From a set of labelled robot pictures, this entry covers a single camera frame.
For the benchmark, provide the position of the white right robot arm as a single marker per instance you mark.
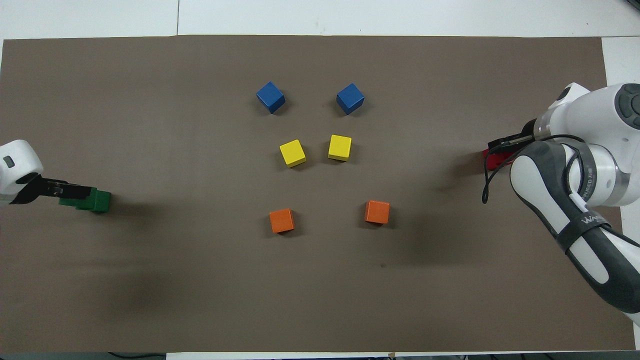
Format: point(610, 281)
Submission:
point(590, 115)

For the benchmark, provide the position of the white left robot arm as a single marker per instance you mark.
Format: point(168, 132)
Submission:
point(20, 160)

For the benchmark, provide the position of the yellow wooden cube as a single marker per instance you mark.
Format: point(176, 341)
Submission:
point(340, 147)
point(292, 153)

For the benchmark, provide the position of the green wooden cube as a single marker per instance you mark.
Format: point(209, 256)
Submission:
point(75, 202)
point(104, 202)

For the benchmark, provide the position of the brown table mat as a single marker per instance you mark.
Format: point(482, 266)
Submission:
point(200, 280)

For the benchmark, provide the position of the blue wooden cube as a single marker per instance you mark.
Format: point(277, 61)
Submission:
point(270, 97)
point(350, 98)

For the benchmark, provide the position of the orange wooden cube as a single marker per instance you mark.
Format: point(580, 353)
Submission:
point(281, 220)
point(377, 212)

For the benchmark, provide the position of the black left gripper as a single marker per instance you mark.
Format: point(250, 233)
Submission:
point(32, 187)

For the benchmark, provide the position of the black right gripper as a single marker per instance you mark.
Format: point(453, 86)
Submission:
point(527, 132)

